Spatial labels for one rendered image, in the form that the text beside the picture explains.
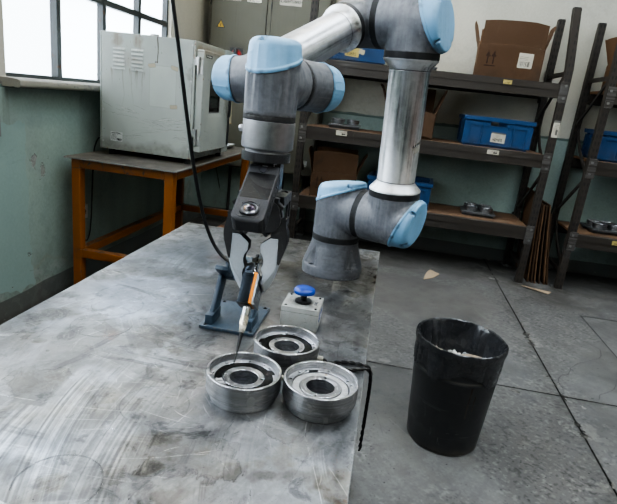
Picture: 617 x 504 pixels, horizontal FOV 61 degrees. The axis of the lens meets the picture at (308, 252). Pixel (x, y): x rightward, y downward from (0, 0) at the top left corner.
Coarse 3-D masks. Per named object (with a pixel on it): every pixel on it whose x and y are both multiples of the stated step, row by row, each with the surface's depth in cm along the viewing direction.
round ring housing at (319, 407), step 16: (288, 368) 74; (304, 368) 77; (320, 368) 78; (336, 368) 77; (288, 384) 70; (304, 384) 73; (320, 384) 75; (336, 384) 74; (352, 384) 74; (288, 400) 70; (304, 400) 68; (320, 400) 68; (336, 400) 68; (352, 400) 70; (304, 416) 70; (320, 416) 68; (336, 416) 69
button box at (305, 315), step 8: (288, 296) 100; (296, 296) 100; (312, 296) 101; (288, 304) 96; (296, 304) 96; (304, 304) 97; (312, 304) 97; (320, 304) 98; (288, 312) 95; (296, 312) 95; (304, 312) 95; (312, 312) 95; (320, 312) 98; (280, 320) 96; (288, 320) 96; (296, 320) 96; (304, 320) 95; (312, 320) 95; (320, 320) 101; (304, 328) 96; (312, 328) 96
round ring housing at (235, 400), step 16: (240, 352) 77; (208, 368) 72; (240, 368) 75; (272, 368) 76; (208, 384) 70; (240, 384) 71; (256, 384) 72; (272, 384) 70; (224, 400) 69; (240, 400) 68; (256, 400) 69; (272, 400) 72
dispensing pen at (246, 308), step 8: (256, 256) 81; (256, 264) 80; (248, 272) 78; (248, 280) 78; (240, 288) 77; (248, 288) 77; (240, 296) 77; (248, 296) 77; (240, 304) 78; (248, 304) 77; (248, 312) 78; (240, 320) 78; (240, 328) 77; (240, 336) 77
